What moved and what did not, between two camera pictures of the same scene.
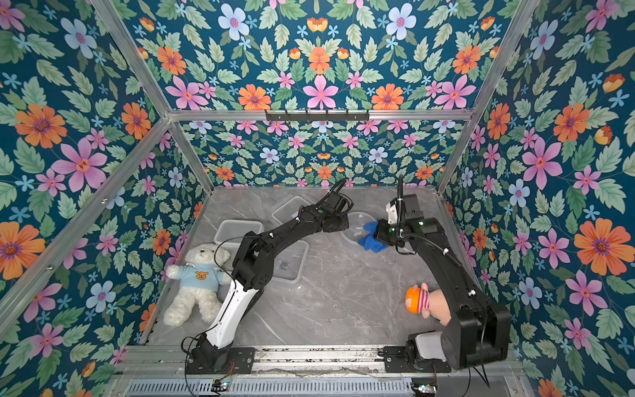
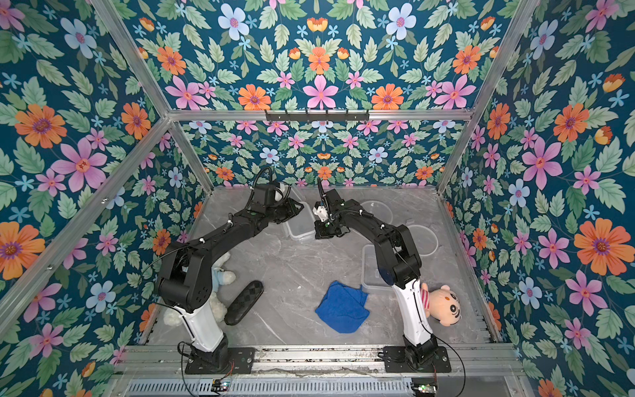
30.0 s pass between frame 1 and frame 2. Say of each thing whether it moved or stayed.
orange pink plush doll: stayed
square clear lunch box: moved
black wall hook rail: stayed
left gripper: moved
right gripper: moved
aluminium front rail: stayed
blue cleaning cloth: moved
